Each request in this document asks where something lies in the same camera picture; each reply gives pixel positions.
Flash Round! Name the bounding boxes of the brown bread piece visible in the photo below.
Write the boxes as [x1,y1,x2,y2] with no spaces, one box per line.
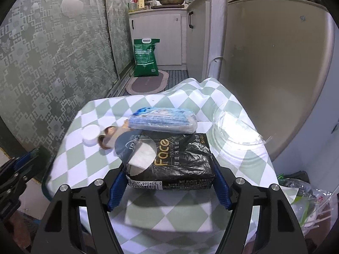
[98,120,131,150]

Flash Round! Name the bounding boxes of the black Face tissue pack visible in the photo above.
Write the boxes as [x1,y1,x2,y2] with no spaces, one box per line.
[125,131,215,190]

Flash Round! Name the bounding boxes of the small white bottle cap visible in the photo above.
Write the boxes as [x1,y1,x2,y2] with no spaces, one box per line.
[81,124,101,146]

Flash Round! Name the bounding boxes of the blue tissue packet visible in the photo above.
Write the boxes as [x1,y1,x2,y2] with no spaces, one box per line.
[128,107,198,134]

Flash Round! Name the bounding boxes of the white kitchen cabinet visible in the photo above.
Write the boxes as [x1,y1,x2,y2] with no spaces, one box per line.
[129,0,228,81]

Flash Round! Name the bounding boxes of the green checkered tablecloth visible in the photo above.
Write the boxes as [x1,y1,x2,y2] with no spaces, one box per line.
[44,78,278,253]

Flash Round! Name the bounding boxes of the clear plastic bag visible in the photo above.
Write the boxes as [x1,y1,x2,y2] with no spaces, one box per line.
[277,171,338,235]

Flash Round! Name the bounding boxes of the oval grey floor mat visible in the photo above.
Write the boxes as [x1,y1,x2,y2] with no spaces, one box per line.
[126,70,169,95]

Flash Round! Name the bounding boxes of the frosted patterned sliding door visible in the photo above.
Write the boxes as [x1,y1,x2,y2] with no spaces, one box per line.
[1,0,133,153]

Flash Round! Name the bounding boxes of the green rice bag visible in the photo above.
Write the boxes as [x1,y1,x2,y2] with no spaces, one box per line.
[133,38,160,77]

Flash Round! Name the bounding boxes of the beige refrigerator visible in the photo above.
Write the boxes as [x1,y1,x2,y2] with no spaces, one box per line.
[219,0,335,159]

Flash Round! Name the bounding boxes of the bottles on counter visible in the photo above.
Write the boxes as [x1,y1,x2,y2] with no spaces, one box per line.
[128,0,146,12]

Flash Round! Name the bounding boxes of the frying pan on stove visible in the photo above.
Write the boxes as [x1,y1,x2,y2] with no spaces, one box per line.
[150,0,185,5]

